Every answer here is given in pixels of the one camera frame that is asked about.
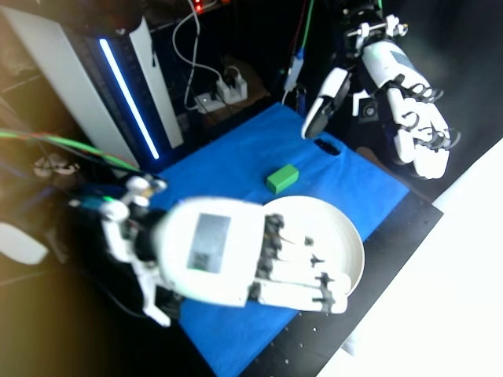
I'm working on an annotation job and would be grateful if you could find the white round plate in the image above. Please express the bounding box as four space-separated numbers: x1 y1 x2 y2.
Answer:
261 195 365 300

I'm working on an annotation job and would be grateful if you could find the white and blue connector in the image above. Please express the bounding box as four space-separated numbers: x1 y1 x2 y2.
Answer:
282 46 307 94

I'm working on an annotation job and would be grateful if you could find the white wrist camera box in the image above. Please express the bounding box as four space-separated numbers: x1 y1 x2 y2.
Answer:
352 92 381 125

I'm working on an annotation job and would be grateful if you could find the blue nonwoven bag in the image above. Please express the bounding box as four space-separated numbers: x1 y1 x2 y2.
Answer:
151 102 410 377

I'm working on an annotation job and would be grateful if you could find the white cable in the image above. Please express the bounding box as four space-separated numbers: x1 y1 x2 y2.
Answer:
171 0 223 111

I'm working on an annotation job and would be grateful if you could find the white column with blue light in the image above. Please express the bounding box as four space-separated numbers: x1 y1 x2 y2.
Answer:
0 5 185 180

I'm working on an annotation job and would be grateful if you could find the black perforated board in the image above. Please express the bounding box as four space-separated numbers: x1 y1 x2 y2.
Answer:
240 192 445 377

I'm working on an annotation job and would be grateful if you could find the green block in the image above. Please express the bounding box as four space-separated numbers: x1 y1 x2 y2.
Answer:
266 163 300 195

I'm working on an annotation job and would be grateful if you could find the green cable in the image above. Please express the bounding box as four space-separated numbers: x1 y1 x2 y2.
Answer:
0 131 141 173
290 0 315 52

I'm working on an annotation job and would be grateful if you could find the white power strip with plugs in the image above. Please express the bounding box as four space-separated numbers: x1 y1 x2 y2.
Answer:
215 65 249 102

